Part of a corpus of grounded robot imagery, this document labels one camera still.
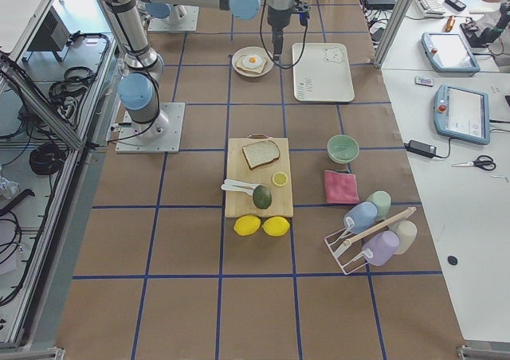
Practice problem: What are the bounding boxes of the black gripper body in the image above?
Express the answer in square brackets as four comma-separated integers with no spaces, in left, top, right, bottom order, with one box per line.
[268,0,310,33]

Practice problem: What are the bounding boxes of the round white plate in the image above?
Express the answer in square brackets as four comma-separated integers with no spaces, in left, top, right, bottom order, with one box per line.
[232,46,273,78]

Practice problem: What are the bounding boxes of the bread slice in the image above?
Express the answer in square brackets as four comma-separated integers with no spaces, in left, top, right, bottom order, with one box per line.
[242,140,281,170]

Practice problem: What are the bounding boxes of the fried egg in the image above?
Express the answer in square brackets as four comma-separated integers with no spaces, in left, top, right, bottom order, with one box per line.
[242,54,264,69]

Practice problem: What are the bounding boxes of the bottom toast slice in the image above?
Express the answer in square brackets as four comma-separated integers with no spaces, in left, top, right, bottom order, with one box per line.
[236,53,267,74]

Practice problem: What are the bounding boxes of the white bear tray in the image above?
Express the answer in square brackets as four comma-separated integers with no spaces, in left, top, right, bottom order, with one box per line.
[293,42,355,103]

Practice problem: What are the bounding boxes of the green bowl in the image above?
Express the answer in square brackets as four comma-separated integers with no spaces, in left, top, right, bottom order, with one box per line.
[327,135,359,164]

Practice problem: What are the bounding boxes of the lemon half slice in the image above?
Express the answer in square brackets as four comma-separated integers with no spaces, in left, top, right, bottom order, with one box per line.
[272,171,288,187]

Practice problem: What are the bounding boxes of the white keyboard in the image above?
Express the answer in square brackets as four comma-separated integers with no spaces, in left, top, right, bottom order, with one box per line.
[414,0,445,18]

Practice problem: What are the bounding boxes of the white plastic knife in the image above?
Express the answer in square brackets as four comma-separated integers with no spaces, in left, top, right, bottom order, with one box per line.
[223,178,259,190]

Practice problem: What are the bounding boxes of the white plastic spoon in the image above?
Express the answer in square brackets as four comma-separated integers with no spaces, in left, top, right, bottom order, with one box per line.
[221,184,253,196]

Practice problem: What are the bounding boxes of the green avocado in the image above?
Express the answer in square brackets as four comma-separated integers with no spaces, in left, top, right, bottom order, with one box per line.
[252,185,273,209]

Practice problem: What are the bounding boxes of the pink cloth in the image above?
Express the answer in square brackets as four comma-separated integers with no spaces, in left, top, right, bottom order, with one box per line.
[324,170,359,205]

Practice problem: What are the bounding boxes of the teach pendant far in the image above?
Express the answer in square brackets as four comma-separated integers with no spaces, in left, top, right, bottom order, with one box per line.
[421,33,481,76]

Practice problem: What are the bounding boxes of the teach pendant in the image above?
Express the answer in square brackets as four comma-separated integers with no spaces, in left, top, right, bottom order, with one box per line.
[433,84,490,145]
[421,33,481,76]

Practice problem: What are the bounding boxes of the wooden cutting board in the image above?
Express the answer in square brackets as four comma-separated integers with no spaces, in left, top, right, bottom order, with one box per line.
[225,138,294,217]

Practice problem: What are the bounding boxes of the black power adapter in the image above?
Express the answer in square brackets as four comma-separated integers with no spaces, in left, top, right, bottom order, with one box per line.
[404,139,437,158]

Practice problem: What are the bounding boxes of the yellow lemon right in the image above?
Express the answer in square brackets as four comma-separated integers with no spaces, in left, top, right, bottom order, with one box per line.
[262,216,290,237]

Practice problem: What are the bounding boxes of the yellow lemon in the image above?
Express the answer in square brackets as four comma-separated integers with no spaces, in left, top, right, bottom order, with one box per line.
[262,216,290,237]
[233,215,261,237]

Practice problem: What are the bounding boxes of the yellow lemon left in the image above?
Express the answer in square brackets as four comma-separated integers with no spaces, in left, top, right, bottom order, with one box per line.
[233,215,261,237]

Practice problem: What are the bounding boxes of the green cup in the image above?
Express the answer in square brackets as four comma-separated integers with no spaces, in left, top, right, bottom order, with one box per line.
[366,190,391,221]

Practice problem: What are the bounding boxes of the teach pendant near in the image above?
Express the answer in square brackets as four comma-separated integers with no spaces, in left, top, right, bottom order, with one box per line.
[433,84,490,145]

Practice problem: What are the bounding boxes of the blue cup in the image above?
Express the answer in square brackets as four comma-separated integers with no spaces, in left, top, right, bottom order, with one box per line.
[343,202,378,234]

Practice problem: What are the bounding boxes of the cream cup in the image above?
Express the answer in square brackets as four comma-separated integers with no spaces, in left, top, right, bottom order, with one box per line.
[389,220,418,255]

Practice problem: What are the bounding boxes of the purple cup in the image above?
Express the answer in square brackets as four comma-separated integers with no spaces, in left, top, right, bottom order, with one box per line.
[362,230,400,266]

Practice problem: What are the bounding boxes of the black scissors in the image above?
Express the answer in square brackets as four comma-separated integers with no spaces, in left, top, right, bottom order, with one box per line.
[452,155,496,171]

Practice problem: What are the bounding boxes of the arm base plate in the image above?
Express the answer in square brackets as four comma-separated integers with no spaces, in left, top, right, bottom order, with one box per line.
[115,102,185,154]
[146,3,199,33]

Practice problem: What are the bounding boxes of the aluminium frame post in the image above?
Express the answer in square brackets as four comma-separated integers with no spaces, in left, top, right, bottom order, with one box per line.
[373,0,413,68]

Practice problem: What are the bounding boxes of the white wire cup rack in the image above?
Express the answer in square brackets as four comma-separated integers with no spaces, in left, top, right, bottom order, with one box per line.
[324,206,417,276]

